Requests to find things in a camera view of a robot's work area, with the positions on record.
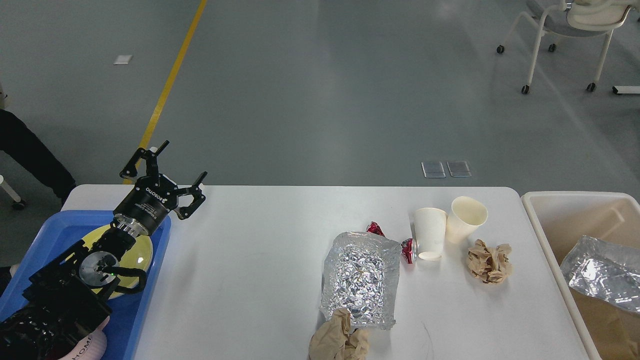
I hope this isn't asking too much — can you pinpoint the blue plastic tray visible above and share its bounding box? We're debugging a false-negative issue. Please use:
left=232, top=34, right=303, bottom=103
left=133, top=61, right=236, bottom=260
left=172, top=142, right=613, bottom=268
left=0, top=210, right=172, bottom=360

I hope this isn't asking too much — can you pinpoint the white chair at left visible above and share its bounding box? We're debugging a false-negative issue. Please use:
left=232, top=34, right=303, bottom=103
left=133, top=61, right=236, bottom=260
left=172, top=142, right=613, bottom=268
left=0, top=175, right=26, bottom=211

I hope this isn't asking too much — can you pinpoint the beige plastic bin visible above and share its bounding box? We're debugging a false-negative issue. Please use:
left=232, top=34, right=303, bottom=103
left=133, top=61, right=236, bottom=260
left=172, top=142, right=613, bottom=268
left=521, top=191, right=640, bottom=360

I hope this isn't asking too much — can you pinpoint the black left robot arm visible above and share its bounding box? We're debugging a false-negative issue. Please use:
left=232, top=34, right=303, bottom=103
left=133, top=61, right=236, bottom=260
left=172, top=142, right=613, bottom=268
left=1, top=141, right=208, bottom=360

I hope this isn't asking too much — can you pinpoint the silver foil bag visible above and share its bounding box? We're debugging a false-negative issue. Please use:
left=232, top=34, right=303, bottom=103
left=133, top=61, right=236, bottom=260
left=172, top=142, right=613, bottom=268
left=560, top=235, right=640, bottom=313

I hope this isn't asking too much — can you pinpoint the person in brown sweater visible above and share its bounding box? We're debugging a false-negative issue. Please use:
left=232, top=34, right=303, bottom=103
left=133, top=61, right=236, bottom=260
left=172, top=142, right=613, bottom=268
left=0, top=109, right=77, bottom=205

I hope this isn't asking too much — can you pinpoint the white paper cup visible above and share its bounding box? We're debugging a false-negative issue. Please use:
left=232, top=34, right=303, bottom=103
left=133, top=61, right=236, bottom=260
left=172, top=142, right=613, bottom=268
left=445, top=196, right=489, bottom=244
left=413, top=207, right=447, bottom=261

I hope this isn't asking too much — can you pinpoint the yellow plastic plate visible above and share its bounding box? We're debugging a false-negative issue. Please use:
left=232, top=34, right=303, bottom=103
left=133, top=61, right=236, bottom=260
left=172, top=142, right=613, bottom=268
left=78, top=235, right=154, bottom=294

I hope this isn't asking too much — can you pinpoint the white rolling chair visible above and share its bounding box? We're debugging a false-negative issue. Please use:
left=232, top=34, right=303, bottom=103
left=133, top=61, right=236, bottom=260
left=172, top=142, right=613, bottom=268
left=496, top=0, right=639, bottom=95

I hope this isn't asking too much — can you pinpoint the red foil wrapper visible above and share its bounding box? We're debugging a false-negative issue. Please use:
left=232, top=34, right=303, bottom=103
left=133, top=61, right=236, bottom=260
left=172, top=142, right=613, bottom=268
left=366, top=221, right=418, bottom=265

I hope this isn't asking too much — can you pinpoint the large crumpled foil bag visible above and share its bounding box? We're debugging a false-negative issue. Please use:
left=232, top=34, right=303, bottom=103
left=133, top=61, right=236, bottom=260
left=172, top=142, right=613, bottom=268
left=320, top=231, right=402, bottom=331

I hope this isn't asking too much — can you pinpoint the small brown paper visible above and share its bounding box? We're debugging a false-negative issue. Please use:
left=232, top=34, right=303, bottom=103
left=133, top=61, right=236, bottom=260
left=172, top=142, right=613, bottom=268
left=466, top=239, right=514, bottom=284

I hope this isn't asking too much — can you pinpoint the crumpled brown paper ball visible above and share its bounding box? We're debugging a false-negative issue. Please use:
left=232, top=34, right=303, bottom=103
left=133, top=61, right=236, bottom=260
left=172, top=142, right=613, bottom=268
left=308, top=307, right=370, bottom=360

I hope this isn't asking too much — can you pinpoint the pink ribbed mug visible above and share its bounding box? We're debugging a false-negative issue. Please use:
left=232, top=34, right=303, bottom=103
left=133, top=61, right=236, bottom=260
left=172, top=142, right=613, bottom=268
left=59, top=316, right=110, bottom=360

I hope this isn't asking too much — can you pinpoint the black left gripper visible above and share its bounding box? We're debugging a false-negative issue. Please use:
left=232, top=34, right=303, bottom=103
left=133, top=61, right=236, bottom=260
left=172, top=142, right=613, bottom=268
left=113, top=140, right=208, bottom=236

